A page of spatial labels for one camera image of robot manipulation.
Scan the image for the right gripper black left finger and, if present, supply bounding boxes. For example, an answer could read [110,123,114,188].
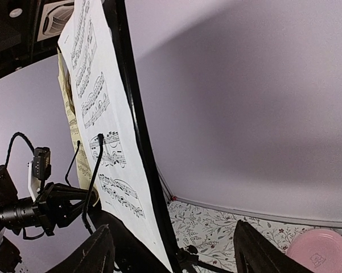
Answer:
[47,225,114,273]

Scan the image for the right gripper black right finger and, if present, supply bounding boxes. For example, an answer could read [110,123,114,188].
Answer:
[233,220,310,273]

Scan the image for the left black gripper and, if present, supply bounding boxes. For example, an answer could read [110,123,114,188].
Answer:
[0,166,98,236]

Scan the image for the black music stand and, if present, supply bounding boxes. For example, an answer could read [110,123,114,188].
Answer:
[90,1,220,272]

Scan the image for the yellow sheet music page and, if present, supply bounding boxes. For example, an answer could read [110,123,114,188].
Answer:
[57,48,92,189]

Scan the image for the white sheet music page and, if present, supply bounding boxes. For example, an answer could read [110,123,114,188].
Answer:
[59,1,172,272]

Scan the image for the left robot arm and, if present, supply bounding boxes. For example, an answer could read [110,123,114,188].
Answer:
[0,165,97,272]

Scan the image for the floral table mat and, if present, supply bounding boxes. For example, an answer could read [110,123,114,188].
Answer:
[166,200,342,273]

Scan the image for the pink plate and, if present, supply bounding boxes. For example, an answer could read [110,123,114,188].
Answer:
[286,229,342,272]

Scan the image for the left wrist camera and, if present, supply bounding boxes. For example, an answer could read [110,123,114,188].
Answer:
[28,147,51,201]

